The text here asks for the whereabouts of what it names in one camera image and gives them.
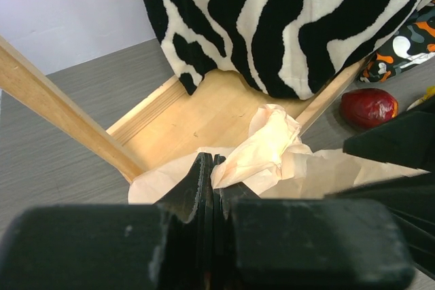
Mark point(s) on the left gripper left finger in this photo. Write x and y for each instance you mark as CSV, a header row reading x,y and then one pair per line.
x,y
166,245

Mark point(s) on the fruit plate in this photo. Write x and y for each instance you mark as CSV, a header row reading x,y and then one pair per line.
x,y
430,92

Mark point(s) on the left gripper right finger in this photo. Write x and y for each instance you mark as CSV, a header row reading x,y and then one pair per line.
x,y
306,244

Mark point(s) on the orange camouflage garment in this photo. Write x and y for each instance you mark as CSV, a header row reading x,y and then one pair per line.
x,y
411,45

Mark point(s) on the dark red mango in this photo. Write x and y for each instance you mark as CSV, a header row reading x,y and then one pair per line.
x,y
368,108

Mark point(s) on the banana print plastic bag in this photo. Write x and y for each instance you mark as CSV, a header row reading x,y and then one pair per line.
x,y
274,163

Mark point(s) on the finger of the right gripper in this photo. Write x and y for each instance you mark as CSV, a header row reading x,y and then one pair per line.
x,y
407,140
408,208

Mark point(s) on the wooden clothes rack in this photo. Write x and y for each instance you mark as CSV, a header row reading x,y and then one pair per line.
x,y
168,124

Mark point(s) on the zebra print garment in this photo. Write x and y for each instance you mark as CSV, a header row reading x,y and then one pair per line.
x,y
283,48

